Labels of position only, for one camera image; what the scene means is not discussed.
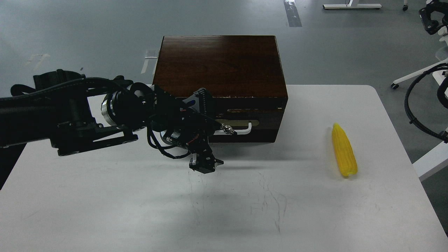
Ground white floor tape marks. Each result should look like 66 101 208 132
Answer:
140 48 160 74

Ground grey floor tape strip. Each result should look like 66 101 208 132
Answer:
283 0 302 27

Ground wooden drawer with white handle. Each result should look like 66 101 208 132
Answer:
209 100 286 143

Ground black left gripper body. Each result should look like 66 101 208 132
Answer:
145 85 223 160

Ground dark wooden drawer cabinet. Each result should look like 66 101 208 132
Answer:
152 35 288 144

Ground white table leg base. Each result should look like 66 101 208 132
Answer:
323 0 382 10

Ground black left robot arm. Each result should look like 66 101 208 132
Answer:
0 70 237 174

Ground yellow corn cob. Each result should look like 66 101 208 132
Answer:
331 123 358 177

